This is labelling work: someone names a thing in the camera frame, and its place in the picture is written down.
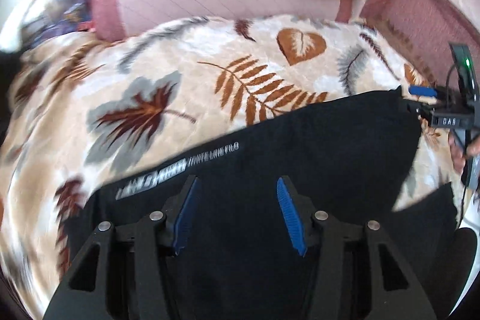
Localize leaf pattern fleece blanket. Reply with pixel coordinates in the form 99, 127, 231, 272
1, 15, 465, 319

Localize person's right hand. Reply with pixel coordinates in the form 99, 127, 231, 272
448, 132, 480, 174

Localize black pants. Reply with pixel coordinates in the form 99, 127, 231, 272
66, 90, 457, 319

